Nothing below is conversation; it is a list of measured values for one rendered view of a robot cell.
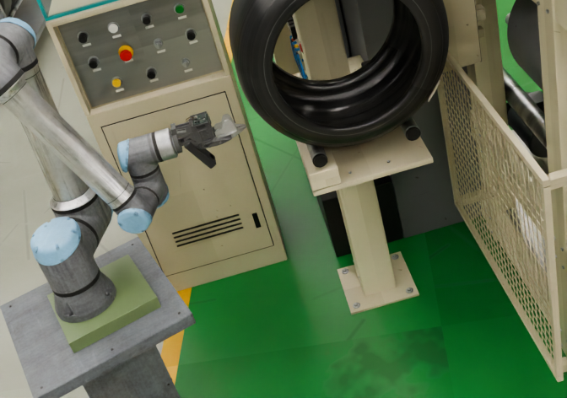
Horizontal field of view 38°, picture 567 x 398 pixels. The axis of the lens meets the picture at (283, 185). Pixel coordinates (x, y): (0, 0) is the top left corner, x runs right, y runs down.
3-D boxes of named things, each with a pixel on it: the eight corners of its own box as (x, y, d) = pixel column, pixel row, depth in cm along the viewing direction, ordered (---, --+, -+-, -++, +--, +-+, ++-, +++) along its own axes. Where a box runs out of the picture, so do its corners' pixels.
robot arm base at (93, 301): (67, 332, 244) (54, 307, 238) (50, 301, 259) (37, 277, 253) (124, 300, 249) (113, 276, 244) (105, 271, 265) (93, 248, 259)
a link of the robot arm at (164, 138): (164, 166, 239) (164, 150, 248) (180, 162, 239) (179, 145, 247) (154, 141, 235) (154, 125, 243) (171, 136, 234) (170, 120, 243)
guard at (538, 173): (454, 204, 304) (428, 34, 265) (459, 202, 304) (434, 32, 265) (557, 382, 229) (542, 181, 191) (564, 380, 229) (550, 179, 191)
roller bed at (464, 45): (419, 50, 279) (406, -34, 263) (461, 37, 279) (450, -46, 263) (437, 74, 263) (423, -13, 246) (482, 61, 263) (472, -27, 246)
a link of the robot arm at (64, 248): (42, 296, 245) (18, 250, 235) (62, 259, 258) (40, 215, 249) (89, 291, 241) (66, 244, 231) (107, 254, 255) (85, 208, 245)
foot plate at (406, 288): (337, 271, 335) (336, 266, 334) (401, 253, 335) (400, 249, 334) (351, 314, 313) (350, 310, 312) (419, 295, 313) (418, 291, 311)
